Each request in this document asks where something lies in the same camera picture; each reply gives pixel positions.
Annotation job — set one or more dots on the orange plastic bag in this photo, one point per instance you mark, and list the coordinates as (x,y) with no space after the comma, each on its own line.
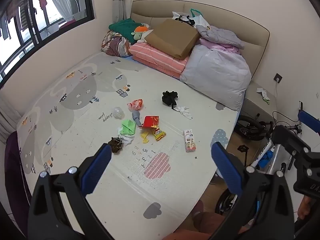
(136,104)

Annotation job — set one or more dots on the grey nightstand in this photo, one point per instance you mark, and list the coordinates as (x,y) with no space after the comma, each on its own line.
(257,110)

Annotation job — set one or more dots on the green plush toy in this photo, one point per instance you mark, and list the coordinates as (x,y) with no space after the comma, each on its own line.
(140,33)

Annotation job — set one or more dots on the lavender quilt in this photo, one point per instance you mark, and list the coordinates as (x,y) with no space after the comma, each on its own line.
(220,35)

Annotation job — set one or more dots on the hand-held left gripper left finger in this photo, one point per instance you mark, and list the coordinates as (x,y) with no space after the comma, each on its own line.
(96,170)

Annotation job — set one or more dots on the person's leg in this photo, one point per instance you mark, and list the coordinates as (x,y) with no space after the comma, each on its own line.
(200,226)

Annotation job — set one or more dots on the white plastic wrapped bedding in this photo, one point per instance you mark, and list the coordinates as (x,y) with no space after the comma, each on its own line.
(217,75)

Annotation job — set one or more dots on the wall socket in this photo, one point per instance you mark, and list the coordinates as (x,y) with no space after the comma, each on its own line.
(277,78)

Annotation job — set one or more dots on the black cloth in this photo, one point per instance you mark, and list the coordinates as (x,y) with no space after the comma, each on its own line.
(169,97)

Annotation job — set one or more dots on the white drink carton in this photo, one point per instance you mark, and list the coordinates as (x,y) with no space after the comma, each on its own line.
(189,141)

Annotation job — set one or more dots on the grey cloth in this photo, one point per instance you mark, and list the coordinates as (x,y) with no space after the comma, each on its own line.
(136,117)

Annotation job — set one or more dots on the paper scraps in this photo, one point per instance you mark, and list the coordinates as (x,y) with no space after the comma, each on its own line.
(263,93)

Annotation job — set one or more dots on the clear plastic wrap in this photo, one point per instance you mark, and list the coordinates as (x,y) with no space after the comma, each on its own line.
(118,112)

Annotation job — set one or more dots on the white and blue bicycle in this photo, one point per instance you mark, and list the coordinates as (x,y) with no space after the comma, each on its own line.
(272,155)

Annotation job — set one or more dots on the pink cloth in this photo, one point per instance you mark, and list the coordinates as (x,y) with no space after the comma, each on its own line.
(220,46)

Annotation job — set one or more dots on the person's right hand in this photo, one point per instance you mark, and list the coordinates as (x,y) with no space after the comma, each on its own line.
(305,208)

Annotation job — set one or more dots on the black balance bike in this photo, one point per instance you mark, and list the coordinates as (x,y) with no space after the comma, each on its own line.
(250,128)

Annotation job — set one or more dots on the purple cloth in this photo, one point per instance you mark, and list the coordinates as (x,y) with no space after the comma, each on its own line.
(15,180)

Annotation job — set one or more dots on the crumpled brown wrapper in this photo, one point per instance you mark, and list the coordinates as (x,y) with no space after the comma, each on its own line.
(115,145)

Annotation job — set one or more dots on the red snack packet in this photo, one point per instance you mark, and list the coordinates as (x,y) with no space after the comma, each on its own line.
(150,121)

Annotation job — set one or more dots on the green plastic bag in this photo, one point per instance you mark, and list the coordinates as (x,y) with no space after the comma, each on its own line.
(127,128)

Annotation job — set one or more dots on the yellow wrapper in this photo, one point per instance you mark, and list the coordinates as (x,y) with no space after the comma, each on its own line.
(145,137)

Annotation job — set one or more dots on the white crumpled glove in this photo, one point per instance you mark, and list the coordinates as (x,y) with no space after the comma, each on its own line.
(184,112)

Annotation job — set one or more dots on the window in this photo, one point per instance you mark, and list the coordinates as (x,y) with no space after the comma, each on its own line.
(37,22)

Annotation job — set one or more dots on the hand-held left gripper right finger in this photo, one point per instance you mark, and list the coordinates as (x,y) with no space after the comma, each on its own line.
(226,170)

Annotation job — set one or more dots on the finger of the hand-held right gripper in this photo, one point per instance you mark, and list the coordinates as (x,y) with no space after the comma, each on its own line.
(308,118)

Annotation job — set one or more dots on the pink striped quilt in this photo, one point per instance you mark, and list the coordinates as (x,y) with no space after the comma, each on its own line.
(155,57)

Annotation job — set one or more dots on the printed play mat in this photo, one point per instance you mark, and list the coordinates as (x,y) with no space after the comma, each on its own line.
(105,180)

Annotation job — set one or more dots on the striped cloth bundle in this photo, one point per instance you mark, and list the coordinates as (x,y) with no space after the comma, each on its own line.
(116,45)

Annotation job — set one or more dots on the yellow snack packet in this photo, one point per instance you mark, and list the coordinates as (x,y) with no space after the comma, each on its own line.
(159,134)

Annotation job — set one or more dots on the beige headboard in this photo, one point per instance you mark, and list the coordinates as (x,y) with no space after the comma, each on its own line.
(252,37)

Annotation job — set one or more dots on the green blanket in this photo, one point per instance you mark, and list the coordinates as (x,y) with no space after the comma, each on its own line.
(122,28)

